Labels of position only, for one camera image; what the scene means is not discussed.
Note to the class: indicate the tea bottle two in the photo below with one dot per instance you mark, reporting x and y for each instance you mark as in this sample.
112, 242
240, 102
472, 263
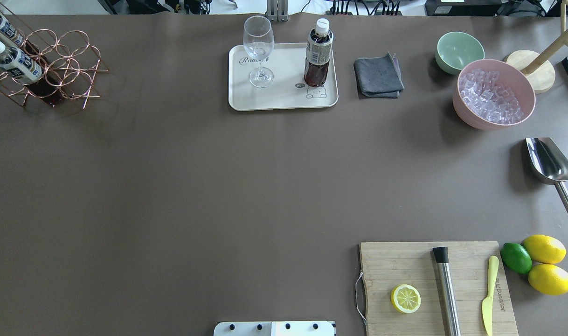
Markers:
318, 53

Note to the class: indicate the copper wire bottle basket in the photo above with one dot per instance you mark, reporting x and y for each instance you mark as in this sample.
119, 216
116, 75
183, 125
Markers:
70, 58

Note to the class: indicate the tea bottle one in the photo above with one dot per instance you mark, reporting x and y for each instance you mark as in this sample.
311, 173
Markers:
30, 74

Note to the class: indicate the tea bottle three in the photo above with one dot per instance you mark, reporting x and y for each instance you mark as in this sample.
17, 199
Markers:
9, 35

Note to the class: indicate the cream rabbit tray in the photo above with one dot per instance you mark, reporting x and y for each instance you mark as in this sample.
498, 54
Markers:
288, 89

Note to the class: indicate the clear wine glass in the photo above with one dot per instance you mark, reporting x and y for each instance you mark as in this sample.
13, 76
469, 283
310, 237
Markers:
259, 42

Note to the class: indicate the grey folded cloth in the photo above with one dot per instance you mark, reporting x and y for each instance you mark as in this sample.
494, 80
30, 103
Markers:
379, 77

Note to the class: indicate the wooden cutting board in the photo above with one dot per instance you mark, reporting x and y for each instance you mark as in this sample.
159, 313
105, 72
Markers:
386, 265

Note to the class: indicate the half lemon slice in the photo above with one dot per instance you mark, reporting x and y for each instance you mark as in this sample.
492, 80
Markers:
405, 298

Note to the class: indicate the green ceramic bowl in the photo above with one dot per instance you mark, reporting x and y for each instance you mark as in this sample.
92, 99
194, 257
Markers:
454, 50

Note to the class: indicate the pink bowl of ice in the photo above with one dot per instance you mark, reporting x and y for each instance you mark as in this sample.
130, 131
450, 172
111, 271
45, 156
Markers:
491, 95

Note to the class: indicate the yellow plastic knife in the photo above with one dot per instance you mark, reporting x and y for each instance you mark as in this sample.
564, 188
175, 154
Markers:
487, 302

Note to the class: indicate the green lime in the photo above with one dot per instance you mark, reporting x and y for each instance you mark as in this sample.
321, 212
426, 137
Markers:
516, 258

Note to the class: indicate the steel ice scoop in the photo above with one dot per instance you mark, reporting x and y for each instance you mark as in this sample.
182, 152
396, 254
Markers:
549, 164

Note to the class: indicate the yellow lemon upper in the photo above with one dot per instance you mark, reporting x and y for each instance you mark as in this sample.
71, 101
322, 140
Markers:
544, 249

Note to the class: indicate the yellow lemon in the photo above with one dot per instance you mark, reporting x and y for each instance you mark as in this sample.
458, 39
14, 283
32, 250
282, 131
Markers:
544, 249
548, 279

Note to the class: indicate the wooden cup tree stand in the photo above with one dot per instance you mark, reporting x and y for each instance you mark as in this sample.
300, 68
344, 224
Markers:
536, 66

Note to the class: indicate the yellow lemon lower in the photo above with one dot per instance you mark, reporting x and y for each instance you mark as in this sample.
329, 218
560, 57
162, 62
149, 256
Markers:
548, 279

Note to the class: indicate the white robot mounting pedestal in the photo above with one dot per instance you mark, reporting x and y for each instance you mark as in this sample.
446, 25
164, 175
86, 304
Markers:
276, 328

